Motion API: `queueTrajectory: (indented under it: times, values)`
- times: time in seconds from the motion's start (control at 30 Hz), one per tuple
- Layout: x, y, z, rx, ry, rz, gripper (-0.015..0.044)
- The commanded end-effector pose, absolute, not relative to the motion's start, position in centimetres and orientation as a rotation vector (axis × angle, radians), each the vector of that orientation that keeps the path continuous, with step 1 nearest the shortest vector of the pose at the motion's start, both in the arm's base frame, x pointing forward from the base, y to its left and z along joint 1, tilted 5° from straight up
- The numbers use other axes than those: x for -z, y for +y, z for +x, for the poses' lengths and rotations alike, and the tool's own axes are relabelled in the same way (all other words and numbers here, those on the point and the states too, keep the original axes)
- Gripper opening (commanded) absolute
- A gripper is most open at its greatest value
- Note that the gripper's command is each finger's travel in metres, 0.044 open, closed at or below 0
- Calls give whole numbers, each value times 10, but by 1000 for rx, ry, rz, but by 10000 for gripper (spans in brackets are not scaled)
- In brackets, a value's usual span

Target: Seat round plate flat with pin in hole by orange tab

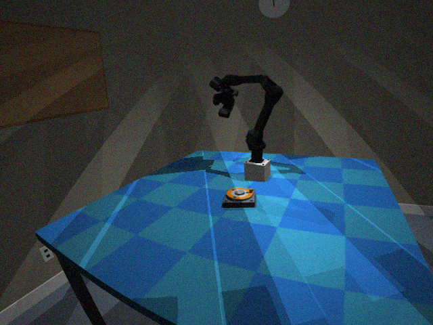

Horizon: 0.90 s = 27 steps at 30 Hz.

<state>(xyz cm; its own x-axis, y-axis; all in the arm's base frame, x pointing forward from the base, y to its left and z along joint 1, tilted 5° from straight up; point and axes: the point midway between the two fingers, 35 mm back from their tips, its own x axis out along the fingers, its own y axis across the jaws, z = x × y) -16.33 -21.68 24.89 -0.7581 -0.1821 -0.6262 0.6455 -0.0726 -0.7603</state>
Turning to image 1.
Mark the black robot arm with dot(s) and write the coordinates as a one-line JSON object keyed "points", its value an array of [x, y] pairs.
{"points": [[273, 94]]}

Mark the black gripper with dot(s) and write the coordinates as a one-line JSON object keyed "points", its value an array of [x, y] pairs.
{"points": [[228, 105]]}

